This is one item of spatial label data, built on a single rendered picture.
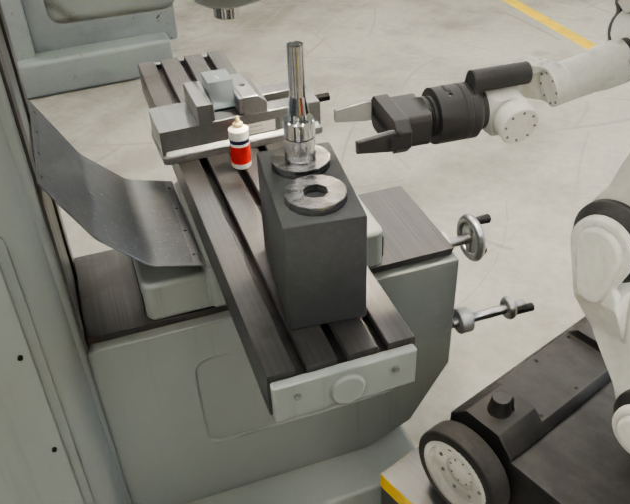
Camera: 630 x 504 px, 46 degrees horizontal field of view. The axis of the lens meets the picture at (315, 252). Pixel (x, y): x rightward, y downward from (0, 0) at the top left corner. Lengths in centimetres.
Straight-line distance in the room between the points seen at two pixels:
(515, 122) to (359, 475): 102
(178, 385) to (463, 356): 114
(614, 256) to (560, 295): 152
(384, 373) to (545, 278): 176
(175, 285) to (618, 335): 79
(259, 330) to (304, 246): 17
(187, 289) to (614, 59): 84
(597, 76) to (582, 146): 243
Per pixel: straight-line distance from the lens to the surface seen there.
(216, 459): 179
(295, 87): 108
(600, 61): 126
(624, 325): 137
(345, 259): 106
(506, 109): 118
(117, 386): 156
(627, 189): 125
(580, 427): 157
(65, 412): 151
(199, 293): 145
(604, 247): 125
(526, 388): 158
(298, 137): 110
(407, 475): 165
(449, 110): 115
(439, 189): 324
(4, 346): 138
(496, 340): 254
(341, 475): 189
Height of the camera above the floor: 172
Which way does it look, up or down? 37 degrees down
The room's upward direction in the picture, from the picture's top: 2 degrees counter-clockwise
